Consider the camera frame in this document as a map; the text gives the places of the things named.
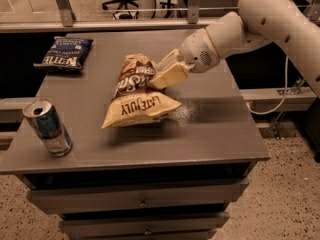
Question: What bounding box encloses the Red Bull can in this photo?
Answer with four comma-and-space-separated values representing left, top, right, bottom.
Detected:
22, 97, 73, 157

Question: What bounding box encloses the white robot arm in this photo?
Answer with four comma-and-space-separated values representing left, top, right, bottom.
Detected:
149, 0, 320, 96

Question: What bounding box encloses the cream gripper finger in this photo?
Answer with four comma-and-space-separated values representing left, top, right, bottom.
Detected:
154, 49, 181, 72
147, 62, 194, 90

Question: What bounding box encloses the grey drawer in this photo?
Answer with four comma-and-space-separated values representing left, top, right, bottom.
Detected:
27, 178, 249, 214
59, 212, 229, 238

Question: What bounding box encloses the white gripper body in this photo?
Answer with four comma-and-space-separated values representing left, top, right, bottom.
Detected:
179, 28, 220, 73

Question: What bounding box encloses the grey metal railing frame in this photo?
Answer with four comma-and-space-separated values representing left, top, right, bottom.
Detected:
0, 0, 320, 34

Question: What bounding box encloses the top grey drawer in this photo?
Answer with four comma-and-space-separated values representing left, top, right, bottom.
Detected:
27, 178, 249, 214

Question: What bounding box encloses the blue Kettle chip bag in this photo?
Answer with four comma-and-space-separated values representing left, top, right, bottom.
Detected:
33, 37, 93, 72

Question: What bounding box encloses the grey drawer cabinet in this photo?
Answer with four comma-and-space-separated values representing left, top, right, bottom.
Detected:
1, 30, 268, 240

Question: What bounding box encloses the brown and cream chip bag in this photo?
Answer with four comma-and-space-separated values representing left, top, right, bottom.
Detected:
102, 54, 181, 128

